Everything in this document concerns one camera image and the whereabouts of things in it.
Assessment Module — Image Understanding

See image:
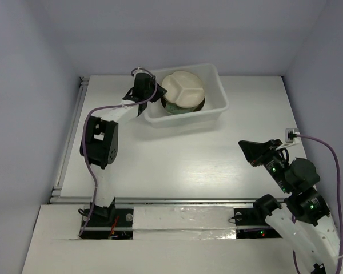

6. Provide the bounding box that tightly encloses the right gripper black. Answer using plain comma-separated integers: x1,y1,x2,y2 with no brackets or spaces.
237,138,292,192

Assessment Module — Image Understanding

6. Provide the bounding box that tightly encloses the cream divided plate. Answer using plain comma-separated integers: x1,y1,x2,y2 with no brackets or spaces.
161,71,205,108

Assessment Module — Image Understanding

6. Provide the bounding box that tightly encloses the brown rimmed cream plate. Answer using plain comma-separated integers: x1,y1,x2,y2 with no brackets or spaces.
161,97,206,112

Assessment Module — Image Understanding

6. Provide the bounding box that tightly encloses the light green rectangular plate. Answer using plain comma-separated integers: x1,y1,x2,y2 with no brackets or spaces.
165,103,194,115

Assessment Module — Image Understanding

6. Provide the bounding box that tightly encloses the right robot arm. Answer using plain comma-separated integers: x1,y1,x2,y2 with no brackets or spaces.
238,139,343,273

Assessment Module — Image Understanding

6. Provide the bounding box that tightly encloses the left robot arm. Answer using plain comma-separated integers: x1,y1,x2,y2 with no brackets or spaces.
79,68,166,225

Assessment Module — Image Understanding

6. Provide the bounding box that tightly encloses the white foam block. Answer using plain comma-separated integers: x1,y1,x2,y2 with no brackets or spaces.
132,205,236,240

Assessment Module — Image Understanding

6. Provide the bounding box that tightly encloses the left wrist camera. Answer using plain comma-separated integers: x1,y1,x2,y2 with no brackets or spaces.
130,67,153,77

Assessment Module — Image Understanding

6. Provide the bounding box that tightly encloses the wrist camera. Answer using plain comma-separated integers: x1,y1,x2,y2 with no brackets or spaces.
130,67,153,77
277,128,301,150

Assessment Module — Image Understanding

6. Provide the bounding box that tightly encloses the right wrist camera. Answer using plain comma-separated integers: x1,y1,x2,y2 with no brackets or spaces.
277,128,301,150

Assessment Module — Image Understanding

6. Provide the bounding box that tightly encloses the aluminium rail left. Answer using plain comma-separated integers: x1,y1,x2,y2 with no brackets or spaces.
50,76,90,200

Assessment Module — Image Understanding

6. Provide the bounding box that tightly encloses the aluminium rail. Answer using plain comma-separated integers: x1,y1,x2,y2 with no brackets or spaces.
50,76,90,200
49,196,257,205

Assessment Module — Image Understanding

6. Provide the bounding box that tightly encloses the aluminium rail front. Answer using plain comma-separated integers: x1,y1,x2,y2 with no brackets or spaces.
49,196,257,205

